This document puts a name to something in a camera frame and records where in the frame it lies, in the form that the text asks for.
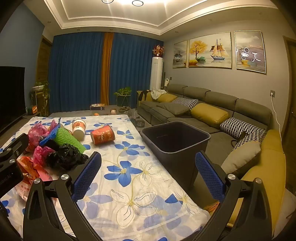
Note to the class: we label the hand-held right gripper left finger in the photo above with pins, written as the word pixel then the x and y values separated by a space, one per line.
pixel 87 173

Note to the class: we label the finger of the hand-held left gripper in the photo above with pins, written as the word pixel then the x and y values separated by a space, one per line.
pixel 13 148

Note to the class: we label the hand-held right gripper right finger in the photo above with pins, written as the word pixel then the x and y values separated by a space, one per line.
pixel 209 175

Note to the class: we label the white red-printed plastic bag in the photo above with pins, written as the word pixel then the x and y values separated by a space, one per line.
pixel 23 190

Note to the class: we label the red plastic bag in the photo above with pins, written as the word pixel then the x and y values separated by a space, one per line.
pixel 30 167

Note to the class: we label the black plastic bag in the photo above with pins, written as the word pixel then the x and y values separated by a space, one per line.
pixel 67 157

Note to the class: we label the pink plastic bag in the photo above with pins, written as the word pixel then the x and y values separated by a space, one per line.
pixel 37 132
pixel 40 155

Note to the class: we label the dark grey trash bin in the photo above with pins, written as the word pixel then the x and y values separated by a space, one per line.
pixel 175 165

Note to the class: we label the blue foam net sleeve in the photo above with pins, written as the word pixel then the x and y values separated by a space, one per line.
pixel 49 136

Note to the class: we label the green foam net sleeve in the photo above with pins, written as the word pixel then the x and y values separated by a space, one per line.
pixel 68 140

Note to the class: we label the red printed paper cup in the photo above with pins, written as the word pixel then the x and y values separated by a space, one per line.
pixel 103 135

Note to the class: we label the white and orange paper cup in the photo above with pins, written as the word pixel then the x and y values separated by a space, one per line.
pixel 78 129

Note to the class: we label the grey television cabinet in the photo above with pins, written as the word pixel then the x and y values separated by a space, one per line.
pixel 30 116

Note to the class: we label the plump grey cushion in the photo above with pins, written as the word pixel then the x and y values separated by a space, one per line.
pixel 242 155

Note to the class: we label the orange and green radio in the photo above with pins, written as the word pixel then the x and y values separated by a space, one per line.
pixel 33 109

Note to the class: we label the black flat television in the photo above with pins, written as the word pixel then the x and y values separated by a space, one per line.
pixel 11 97

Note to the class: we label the blue floral tablecloth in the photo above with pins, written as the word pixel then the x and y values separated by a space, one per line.
pixel 138 162

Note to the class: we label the black and white patterned cushion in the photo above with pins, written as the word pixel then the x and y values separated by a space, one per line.
pixel 251 139
pixel 185 102
pixel 238 126

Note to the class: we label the large yellow sofa cushion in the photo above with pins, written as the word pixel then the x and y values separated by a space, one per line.
pixel 266 166

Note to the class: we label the long yellow cushion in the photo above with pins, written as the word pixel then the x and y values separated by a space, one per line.
pixel 208 114

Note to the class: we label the gold plant stand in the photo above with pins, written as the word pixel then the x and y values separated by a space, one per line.
pixel 40 92

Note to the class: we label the toy doll head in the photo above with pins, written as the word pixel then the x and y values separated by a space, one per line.
pixel 113 112

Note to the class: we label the trailing potted plant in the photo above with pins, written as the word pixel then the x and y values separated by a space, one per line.
pixel 41 87

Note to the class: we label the flat printed box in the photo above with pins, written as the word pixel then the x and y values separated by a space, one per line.
pixel 97 106

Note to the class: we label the glass coffee table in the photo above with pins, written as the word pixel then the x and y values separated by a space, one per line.
pixel 137 119

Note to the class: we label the flat grey cushion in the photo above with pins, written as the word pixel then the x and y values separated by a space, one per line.
pixel 175 108

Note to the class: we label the grey sectional sofa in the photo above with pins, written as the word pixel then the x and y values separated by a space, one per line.
pixel 222 97

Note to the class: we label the small yellow cushion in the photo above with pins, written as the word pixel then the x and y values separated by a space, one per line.
pixel 166 98

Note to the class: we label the green potted plant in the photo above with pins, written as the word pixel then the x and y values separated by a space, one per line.
pixel 122 91

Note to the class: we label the brown wooden panel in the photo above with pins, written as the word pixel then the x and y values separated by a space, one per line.
pixel 44 62

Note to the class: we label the blue curtain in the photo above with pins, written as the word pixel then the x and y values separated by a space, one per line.
pixel 136 69
pixel 74 74

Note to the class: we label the white cloth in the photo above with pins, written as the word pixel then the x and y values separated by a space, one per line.
pixel 158 93

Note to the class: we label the dark clothing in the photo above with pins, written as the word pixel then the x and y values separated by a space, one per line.
pixel 144 95

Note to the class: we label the orange curtain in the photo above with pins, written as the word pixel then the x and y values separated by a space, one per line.
pixel 106 69

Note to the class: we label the white standing air conditioner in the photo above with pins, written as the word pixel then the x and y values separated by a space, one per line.
pixel 156 74

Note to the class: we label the small landscape painting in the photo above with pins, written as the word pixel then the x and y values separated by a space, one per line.
pixel 180 54

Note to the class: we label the large tree and sailboat painting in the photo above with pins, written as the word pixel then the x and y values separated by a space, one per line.
pixel 209 49

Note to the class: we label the purple abstract painting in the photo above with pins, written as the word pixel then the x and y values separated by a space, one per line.
pixel 251 52

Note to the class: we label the orange artificial flower bouquet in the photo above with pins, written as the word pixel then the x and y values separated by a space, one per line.
pixel 158 50

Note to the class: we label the wall socket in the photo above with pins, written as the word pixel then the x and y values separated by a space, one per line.
pixel 272 93

